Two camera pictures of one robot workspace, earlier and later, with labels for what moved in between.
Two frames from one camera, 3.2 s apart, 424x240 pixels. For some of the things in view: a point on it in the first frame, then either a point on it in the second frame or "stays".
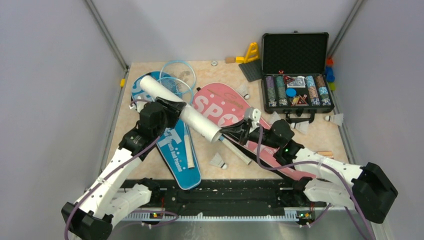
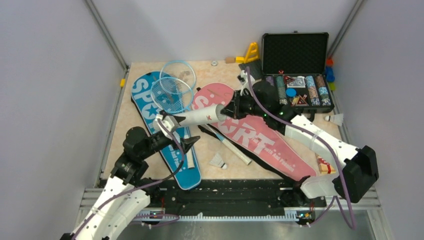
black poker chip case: x=294 y=79 stays
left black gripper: x=172 y=108 -> x=186 y=143
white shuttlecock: x=217 y=160 stays
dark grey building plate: x=252 y=70 stays
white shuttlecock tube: x=193 y=118 -> x=217 y=112
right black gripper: x=239 y=132 -> x=234 y=108
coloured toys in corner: x=329 y=74 stays
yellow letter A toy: x=252 y=54 stays
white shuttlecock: x=337 y=118 stays
